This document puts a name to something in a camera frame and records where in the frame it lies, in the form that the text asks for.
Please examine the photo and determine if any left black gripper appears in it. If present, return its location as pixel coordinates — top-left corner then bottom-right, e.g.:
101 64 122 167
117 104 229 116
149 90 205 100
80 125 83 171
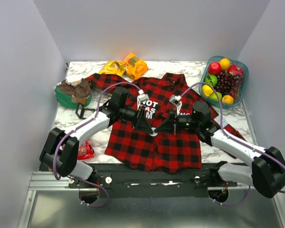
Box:
119 105 153 134

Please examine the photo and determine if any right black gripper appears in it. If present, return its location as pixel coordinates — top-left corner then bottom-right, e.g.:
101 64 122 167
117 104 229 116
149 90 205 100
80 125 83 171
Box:
154 108 200 136

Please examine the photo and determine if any red black plaid shirt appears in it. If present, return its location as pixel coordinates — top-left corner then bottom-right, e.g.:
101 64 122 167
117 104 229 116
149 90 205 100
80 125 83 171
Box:
83 72 246 174

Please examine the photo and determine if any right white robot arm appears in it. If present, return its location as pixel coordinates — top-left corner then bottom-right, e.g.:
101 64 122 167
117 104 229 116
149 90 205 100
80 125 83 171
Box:
154 101 285 198

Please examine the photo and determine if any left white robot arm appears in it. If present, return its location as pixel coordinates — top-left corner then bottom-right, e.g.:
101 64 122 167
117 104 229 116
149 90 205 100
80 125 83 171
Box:
39 86 153 188

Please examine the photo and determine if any black brooch display stand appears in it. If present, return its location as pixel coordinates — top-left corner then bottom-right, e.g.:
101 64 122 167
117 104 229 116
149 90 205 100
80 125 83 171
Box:
75 103 95 120

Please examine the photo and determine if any yellow lemon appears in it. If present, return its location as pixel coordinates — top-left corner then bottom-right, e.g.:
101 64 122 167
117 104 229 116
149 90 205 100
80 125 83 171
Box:
202 85 214 97

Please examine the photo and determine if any light green lime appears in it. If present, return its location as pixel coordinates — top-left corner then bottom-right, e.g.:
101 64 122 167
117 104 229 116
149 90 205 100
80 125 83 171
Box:
209 92 222 101

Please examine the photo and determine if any orange snack bag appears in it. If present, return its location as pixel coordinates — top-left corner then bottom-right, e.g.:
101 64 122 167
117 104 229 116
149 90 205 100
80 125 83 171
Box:
120 53 148 80

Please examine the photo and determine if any yellow Lays chips bag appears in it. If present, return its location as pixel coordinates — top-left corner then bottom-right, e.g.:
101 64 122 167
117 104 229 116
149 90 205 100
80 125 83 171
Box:
98 61 125 76

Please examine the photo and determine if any red candy snack bag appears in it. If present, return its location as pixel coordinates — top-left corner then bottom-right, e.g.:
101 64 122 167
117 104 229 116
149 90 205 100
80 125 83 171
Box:
77 140 94 160

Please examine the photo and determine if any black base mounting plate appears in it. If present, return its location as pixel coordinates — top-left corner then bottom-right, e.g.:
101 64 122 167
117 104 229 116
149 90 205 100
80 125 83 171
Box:
39 162 243 199

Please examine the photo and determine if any orange fruit bottom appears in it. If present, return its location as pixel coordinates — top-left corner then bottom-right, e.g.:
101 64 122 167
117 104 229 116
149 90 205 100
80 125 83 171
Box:
221 95 234 105

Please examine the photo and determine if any orange fruit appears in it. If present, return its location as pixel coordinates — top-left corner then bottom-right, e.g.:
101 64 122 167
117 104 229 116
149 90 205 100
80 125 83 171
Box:
219 58 231 71
221 95 234 105

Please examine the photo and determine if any purple grape bunch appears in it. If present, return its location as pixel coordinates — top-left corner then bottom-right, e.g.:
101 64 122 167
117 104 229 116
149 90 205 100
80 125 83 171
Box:
215 71 243 99

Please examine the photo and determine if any red apple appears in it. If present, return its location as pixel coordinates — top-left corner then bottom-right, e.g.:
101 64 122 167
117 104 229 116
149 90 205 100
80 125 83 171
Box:
208 62 222 76

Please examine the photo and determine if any teal plastic fruit container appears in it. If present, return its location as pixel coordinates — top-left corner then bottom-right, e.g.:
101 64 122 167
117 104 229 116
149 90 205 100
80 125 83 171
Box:
199 56 249 109

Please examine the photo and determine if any green bowl with brown paper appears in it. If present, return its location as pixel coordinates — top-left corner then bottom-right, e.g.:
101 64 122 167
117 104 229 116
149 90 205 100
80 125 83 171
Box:
54 78 92 109

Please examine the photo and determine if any orange fruit top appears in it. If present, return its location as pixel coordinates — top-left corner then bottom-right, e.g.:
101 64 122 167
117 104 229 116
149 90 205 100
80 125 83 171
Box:
219 58 231 71

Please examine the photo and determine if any red dragon fruit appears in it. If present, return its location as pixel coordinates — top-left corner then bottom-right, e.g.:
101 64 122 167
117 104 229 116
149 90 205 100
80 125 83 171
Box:
227 65 244 77

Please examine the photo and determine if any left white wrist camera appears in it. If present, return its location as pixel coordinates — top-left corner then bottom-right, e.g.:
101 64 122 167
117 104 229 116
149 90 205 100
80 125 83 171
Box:
137 90 149 110

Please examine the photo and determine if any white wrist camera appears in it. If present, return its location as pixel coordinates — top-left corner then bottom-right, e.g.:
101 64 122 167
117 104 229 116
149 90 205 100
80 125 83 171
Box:
169 95 182 114
137 90 149 110

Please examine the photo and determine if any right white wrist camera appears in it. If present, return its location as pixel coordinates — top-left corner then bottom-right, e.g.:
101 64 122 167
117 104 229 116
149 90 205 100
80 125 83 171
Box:
169 95 182 114

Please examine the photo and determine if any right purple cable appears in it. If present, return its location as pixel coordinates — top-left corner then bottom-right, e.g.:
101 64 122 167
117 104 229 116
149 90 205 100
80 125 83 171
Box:
179 82 285 193

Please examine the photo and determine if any purple cable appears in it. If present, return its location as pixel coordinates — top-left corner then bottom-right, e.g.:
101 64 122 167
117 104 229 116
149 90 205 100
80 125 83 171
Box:
53 82 143 181
179 82 285 193

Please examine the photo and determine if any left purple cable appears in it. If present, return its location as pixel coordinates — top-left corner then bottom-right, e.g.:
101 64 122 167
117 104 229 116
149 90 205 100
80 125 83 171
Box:
53 82 143 181

